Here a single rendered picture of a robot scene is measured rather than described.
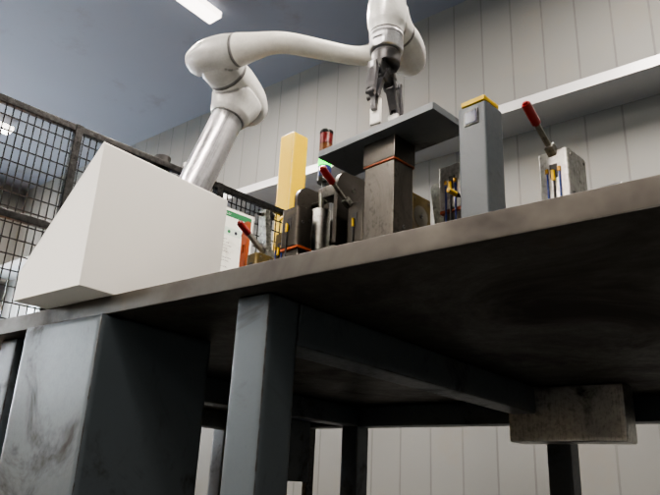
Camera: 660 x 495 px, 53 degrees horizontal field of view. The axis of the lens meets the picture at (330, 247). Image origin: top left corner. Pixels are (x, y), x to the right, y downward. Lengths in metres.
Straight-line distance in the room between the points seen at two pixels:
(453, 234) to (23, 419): 1.05
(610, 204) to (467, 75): 3.77
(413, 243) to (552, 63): 3.45
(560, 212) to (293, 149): 2.53
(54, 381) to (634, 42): 3.53
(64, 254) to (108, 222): 0.11
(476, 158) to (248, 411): 0.70
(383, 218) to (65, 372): 0.76
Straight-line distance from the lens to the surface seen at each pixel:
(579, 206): 0.85
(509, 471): 3.72
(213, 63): 2.07
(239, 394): 1.15
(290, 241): 1.83
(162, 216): 1.55
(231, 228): 2.86
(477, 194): 1.40
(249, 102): 2.13
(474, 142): 1.45
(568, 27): 4.43
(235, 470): 1.14
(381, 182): 1.58
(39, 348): 1.61
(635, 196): 0.84
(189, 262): 1.58
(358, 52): 2.00
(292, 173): 3.24
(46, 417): 1.52
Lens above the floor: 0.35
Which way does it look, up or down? 20 degrees up
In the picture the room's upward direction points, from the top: 3 degrees clockwise
